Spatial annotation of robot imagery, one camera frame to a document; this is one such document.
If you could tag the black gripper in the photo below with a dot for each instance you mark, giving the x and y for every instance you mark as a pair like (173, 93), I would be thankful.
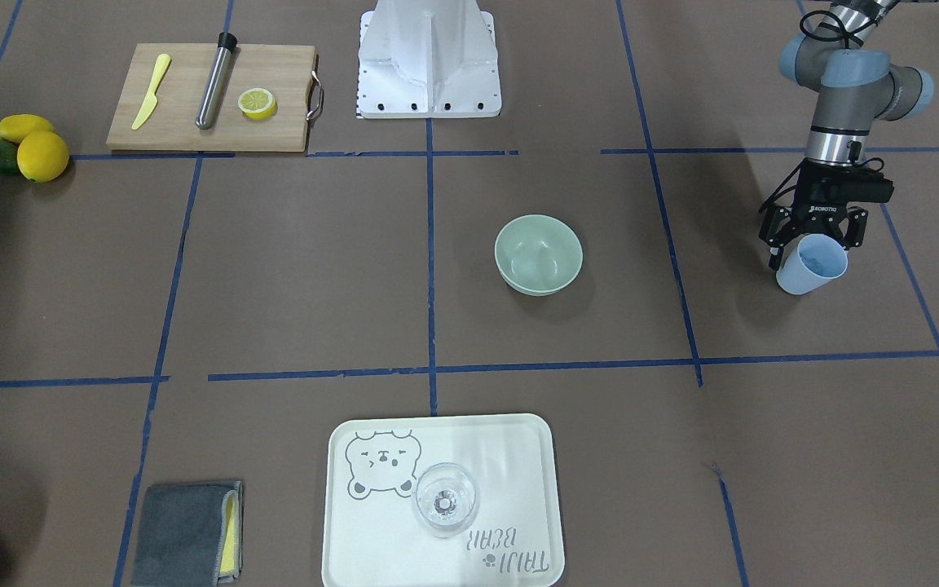
(815, 214)

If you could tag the green ceramic bowl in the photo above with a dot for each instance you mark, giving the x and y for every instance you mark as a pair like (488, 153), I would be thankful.
(537, 255)

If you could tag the clear wine glass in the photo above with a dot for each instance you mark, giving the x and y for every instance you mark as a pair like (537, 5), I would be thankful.
(447, 500)

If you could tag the yellow plastic knife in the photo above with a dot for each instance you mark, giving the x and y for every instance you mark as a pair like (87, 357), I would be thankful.
(150, 99)

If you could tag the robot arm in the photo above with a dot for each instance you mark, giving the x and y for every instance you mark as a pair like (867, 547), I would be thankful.
(855, 87)

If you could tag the steel muddler black cap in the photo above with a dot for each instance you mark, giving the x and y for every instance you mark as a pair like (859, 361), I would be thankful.
(217, 80)

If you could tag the yellow lemon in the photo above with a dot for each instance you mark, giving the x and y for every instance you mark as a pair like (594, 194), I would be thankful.
(15, 128)
(42, 156)

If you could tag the wooden cutting board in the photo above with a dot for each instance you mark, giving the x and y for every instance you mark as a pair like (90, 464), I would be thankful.
(287, 71)

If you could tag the light blue plastic cup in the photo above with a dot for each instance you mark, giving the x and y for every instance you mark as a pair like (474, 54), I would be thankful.
(814, 261)

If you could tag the half lemon slice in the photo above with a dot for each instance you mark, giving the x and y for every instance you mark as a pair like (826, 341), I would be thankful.
(257, 104)

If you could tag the grey folded cloth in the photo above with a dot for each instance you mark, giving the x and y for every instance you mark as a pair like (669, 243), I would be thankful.
(190, 534)

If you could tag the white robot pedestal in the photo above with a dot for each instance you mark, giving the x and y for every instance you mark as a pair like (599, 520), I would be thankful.
(428, 59)

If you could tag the white bear tray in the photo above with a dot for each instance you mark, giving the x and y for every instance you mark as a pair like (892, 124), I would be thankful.
(372, 535)

